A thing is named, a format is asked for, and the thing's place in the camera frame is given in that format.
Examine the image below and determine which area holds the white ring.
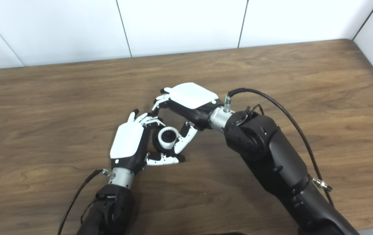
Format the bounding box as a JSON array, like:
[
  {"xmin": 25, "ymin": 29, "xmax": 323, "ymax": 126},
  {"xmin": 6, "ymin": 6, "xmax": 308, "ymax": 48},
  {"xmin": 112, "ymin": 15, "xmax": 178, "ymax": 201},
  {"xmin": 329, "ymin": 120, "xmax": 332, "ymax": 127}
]
[{"xmin": 158, "ymin": 127, "xmax": 178, "ymax": 150}]

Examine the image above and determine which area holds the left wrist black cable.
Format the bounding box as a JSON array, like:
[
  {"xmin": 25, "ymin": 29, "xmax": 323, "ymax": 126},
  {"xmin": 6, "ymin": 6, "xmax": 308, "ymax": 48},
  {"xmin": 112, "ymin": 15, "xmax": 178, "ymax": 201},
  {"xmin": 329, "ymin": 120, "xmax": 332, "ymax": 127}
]
[{"xmin": 57, "ymin": 169, "xmax": 112, "ymax": 235}]

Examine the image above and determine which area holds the round black part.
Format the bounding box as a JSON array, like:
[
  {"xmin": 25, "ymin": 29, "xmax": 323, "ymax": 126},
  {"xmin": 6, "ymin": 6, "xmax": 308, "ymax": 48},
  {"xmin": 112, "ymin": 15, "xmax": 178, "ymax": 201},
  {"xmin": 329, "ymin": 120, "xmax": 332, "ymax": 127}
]
[{"xmin": 152, "ymin": 128, "xmax": 179, "ymax": 152}]

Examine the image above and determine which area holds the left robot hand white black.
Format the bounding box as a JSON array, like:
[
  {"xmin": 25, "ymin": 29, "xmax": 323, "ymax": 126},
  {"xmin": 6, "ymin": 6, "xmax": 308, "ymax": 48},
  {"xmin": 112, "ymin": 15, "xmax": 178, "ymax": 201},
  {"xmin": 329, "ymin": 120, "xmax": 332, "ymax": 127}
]
[{"xmin": 110, "ymin": 109, "xmax": 186, "ymax": 175}]

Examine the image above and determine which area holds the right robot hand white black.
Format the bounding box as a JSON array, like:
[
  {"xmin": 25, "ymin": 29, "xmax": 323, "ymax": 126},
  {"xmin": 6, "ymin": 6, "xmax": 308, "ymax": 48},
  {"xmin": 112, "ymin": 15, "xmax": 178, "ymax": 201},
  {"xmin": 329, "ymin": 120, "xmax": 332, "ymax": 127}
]
[{"xmin": 152, "ymin": 82, "xmax": 224, "ymax": 154}]

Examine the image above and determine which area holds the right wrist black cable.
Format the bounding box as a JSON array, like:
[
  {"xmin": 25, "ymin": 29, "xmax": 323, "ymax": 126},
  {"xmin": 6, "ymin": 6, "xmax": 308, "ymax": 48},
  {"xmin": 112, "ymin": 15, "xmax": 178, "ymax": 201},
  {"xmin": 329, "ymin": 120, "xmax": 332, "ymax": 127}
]
[{"xmin": 224, "ymin": 87, "xmax": 334, "ymax": 206}]

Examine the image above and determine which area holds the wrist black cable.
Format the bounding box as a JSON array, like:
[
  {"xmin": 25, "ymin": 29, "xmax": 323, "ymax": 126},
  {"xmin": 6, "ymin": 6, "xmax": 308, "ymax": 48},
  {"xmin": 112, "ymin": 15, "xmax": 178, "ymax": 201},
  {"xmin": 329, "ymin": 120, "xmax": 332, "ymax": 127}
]
[
  {"xmin": 57, "ymin": 169, "xmax": 112, "ymax": 235},
  {"xmin": 224, "ymin": 87, "xmax": 334, "ymax": 206}
]

